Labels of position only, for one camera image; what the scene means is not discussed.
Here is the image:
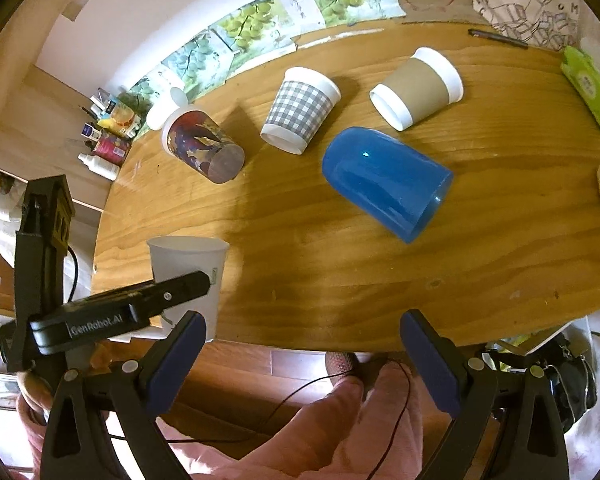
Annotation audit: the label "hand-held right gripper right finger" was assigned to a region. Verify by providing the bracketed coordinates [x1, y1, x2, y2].
[399, 309, 573, 480]

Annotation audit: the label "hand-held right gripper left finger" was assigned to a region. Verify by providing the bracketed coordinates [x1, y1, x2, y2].
[32, 310, 208, 480]

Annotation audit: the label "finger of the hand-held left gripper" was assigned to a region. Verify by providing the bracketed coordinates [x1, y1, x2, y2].
[129, 270, 214, 320]

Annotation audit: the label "white translucent plastic cup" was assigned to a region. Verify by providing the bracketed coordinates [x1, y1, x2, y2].
[147, 235, 230, 344]

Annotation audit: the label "colourful printed cup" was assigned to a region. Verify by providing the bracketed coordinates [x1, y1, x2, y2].
[161, 107, 246, 185]

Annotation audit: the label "small white cup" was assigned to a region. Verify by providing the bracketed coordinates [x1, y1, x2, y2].
[145, 87, 189, 131]

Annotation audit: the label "blue plastic cup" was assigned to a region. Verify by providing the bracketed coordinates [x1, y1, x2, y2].
[322, 127, 454, 244]

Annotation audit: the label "grey checked paper cup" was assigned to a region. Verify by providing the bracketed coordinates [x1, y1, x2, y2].
[259, 66, 342, 155]

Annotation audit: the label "brown sleeved paper cup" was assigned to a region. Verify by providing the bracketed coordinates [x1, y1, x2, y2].
[369, 47, 465, 132]

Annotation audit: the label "person's left hand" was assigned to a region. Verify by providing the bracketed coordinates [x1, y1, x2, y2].
[17, 370, 57, 425]

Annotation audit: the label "red patterned slipper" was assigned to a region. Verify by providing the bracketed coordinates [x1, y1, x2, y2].
[324, 351, 362, 380]

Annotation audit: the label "white squeeze bottle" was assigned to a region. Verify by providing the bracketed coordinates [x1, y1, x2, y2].
[77, 152, 121, 182]

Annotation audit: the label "person's pink trouser legs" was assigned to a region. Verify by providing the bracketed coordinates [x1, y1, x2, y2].
[152, 360, 427, 480]
[102, 357, 417, 480]

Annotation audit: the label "pink packet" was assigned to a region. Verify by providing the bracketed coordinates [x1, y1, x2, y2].
[92, 134, 132, 164]

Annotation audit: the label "black bag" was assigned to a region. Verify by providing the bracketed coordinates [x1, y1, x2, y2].
[542, 334, 599, 433]

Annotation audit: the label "green tissue box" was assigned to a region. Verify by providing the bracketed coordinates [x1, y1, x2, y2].
[559, 45, 600, 136]

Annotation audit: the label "black pen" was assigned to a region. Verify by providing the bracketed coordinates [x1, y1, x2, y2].
[468, 28, 530, 50]

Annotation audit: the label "printed canvas bag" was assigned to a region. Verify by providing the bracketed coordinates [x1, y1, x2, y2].
[472, 0, 582, 52]

